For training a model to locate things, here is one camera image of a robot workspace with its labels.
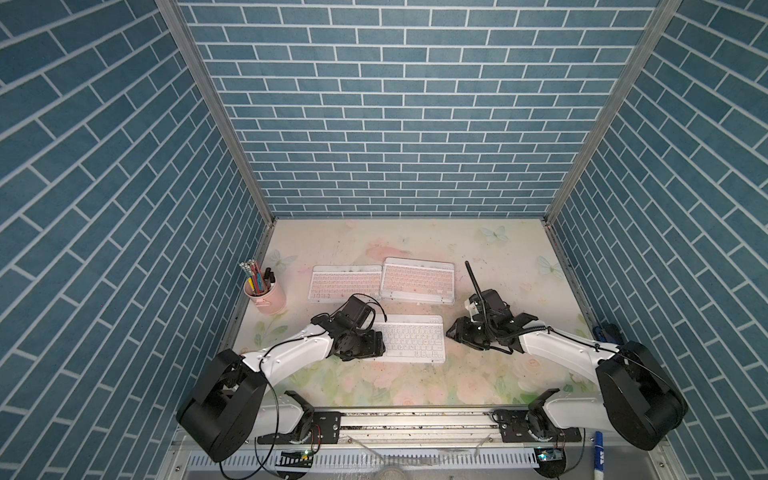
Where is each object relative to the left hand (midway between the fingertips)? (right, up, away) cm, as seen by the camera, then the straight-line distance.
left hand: (382, 352), depth 84 cm
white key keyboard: (+9, +3, +4) cm, 10 cm away
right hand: (+20, +4, +2) cm, 21 cm away
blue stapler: (+68, +4, +5) cm, 69 cm away
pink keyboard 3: (+15, +14, +14) cm, 25 cm away
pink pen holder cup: (-34, +14, +5) cm, 37 cm away
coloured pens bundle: (-36, +19, +3) cm, 41 cm away
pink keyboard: (-16, +18, +17) cm, 29 cm away
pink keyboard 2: (+11, +19, +15) cm, 27 cm away
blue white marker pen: (+53, -18, -14) cm, 57 cm away
